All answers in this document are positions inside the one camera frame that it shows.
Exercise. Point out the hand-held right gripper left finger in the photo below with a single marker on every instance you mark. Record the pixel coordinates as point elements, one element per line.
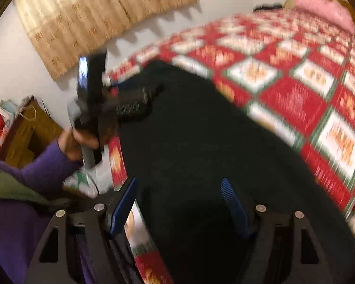
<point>122,207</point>

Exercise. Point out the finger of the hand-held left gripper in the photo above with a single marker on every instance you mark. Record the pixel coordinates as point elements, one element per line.
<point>136,100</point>

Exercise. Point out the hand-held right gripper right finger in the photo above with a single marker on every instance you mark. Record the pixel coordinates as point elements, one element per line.
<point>232,204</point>

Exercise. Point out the black pants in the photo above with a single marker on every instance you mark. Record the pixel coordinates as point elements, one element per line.
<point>195,142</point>

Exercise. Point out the person's left forearm purple sleeve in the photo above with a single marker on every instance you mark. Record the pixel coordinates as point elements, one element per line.
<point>47,168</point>

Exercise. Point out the person's left hand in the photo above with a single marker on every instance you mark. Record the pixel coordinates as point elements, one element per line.
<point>77,145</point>

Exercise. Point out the brown wooden cabinet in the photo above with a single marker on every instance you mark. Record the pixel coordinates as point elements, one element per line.
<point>26,136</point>

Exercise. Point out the beige patterned curtain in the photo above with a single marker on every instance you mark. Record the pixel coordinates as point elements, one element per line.
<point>85,14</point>

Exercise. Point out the pale white bag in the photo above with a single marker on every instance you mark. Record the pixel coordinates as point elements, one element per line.
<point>7,109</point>

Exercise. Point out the person's torso purple green clothing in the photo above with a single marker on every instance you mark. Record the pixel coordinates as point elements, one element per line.
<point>14,227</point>

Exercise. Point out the red white printed blanket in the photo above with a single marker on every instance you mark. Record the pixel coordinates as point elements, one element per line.
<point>293,97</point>

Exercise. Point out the small black object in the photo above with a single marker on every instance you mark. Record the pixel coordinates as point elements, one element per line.
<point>266,7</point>

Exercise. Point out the pink pillow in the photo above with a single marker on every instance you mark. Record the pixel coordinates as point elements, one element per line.
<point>325,10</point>

